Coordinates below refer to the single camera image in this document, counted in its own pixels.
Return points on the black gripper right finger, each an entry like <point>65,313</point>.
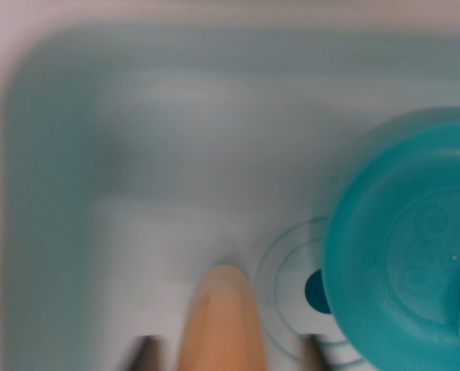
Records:
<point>315,355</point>

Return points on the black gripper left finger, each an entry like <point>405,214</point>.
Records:
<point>146,355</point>

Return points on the beige detergent bottle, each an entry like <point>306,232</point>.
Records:
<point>222,328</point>

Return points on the light blue toy sink unit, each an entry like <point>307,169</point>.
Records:
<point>175,154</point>

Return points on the teal plastic plate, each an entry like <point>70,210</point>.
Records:
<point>388,232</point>

